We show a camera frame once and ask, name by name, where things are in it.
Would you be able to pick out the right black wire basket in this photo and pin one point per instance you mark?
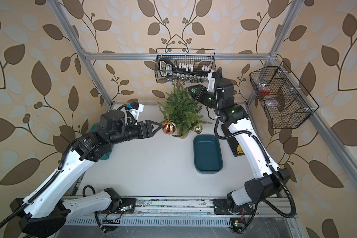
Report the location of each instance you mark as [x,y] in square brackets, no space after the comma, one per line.
[289,103]

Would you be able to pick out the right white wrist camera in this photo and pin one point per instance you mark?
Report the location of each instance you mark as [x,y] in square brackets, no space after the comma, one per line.
[214,81]

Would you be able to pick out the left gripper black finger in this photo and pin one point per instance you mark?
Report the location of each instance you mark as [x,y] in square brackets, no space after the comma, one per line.
[153,125]
[152,130]

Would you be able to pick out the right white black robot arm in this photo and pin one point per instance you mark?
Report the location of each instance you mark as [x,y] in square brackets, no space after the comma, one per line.
[232,121]

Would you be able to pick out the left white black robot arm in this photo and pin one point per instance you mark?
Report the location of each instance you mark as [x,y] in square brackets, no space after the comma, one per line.
[44,212]

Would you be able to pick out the red gold striped ornament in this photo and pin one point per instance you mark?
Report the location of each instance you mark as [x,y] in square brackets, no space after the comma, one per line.
[169,127]

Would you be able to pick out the red item in basket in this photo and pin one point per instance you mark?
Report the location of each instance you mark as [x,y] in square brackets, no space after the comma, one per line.
[263,89]

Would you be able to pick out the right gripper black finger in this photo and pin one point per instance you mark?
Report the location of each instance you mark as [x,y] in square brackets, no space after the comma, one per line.
[197,97]
[199,88]

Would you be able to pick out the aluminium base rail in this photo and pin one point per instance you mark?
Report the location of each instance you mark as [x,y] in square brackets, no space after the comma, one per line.
[160,206]

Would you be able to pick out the gold ball ornament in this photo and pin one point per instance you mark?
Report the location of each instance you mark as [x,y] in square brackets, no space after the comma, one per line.
[197,129]

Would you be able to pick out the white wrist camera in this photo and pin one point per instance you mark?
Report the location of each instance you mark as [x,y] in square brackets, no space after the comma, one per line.
[134,109]
[214,81]

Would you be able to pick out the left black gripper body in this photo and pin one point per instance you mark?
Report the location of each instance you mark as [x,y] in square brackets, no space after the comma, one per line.
[132,131]

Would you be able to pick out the back black wire basket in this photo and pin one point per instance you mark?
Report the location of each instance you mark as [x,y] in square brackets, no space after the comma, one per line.
[185,55]

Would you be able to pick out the dark teal plastic tray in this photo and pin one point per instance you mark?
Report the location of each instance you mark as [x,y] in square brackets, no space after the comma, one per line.
[207,154]

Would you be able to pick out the black flat device with label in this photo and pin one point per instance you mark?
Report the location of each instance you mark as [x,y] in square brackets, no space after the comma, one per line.
[233,143]

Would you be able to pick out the black wire basket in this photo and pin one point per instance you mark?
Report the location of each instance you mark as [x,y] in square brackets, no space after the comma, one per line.
[289,103]
[185,55]

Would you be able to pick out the black socket tool set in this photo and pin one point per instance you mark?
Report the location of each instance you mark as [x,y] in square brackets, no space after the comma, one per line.
[169,68]

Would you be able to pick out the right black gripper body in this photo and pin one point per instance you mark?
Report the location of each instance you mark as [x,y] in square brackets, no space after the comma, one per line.
[208,97]

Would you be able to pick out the small green christmas tree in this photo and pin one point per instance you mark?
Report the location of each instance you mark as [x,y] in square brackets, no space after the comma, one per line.
[183,110]

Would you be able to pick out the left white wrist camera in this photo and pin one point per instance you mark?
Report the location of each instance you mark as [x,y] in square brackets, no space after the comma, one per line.
[134,109]

